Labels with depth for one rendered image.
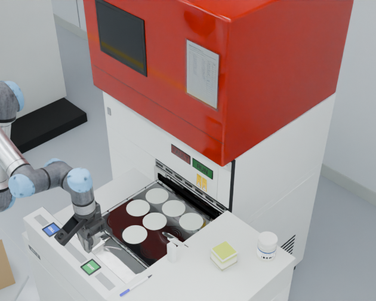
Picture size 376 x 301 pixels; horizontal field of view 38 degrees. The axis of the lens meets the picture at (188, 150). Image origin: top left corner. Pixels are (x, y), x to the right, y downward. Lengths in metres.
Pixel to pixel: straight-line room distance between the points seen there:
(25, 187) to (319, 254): 2.14
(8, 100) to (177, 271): 0.86
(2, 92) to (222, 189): 0.92
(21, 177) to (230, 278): 0.82
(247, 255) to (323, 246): 1.45
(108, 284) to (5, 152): 0.60
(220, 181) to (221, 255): 0.34
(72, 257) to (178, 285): 0.42
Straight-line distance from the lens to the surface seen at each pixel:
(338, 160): 3.84
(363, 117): 3.57
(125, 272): 2.17
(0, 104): 2.02
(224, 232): 2.17
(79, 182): 1.76
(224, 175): 2.16
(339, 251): 3.50
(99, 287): 2.03
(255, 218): 2.50
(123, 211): 2.36
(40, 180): 1.78
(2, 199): 2.22
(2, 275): 2.24
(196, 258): 2.08
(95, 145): 4.19
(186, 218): 2.31
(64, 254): 2.15
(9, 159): 1.82
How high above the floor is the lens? 2.56
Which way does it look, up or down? 39 degrees down
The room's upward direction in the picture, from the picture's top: straight up
